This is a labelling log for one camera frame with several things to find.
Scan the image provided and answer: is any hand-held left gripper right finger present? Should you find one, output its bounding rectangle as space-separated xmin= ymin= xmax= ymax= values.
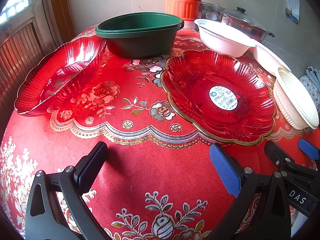
xmin=205 ymin=143 xmax=292 ymax=240

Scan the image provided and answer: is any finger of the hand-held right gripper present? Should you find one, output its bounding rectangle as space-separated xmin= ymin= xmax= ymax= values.
xmin=264 ymin=140 xmax=320 ymax=181
xmin=298 ymin=138 xmax=320 ymax=161

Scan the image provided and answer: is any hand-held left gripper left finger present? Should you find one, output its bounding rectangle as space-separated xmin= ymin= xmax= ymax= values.
xmin=24 ymin=141 xmax=110 ymax=240

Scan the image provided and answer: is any red plate with round sticker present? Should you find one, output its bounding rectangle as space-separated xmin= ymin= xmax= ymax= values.
xmin=160 ymin=49 xmax=277 ymax=147

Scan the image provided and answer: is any white smooth bowl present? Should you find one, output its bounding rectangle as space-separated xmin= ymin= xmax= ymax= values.
xmin=253 ymin=40 xmax=292 ymax=77
xmin=194 ymin=19 xmax=257 ymax=58

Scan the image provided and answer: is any dark green plastic bowl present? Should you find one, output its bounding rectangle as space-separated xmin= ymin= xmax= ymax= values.
xmin=95 ymin=12 xmax=185 ymax=59

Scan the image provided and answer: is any cream patterned bowl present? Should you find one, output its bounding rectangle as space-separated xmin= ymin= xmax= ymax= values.
xmin=272 ymin=67 xmax=320 ymax=130

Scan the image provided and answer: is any red floral tablecloth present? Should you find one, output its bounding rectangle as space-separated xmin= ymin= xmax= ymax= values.
xmin=0 ymin=26 xmax=320 ymax=240

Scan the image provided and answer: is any floral patterned cloth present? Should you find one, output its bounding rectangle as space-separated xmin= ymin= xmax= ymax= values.
xmin=299 ymin=74 xmax=320 ymax=99

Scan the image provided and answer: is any grey cloth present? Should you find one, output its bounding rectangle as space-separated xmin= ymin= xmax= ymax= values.
xmin=305 ymin=66 xmax=320 ymax=82

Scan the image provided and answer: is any stainless steel pot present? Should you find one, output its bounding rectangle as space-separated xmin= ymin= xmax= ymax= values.
xmin=222 ymin=15 xmax=275 ymax=43

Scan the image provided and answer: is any brown wooden slatted door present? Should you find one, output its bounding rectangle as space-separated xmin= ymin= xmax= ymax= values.
xmin=0 ymin=12 xmax=58 ymax=105

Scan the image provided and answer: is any clear drinking glass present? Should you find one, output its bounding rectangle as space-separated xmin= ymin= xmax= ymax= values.
xmin=197 ymin=1 xmax=225 ymax=22

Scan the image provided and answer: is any orange thermos jug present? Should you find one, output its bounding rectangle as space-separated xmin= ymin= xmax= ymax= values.
xmin=165 ymin=0 xmax=211 ymax=22

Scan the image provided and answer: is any window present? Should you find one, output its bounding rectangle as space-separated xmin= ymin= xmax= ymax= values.
xmin=0 ymin=0 xmax=33 ymax=25

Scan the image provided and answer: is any wall calendar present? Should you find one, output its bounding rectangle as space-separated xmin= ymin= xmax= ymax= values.
xmin=284 ymin=0 xmax=300 ymax=25

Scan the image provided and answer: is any wooden door frame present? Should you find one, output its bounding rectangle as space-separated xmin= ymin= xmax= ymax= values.
xmin=40 ymin=0 xmax=77 ymax=47

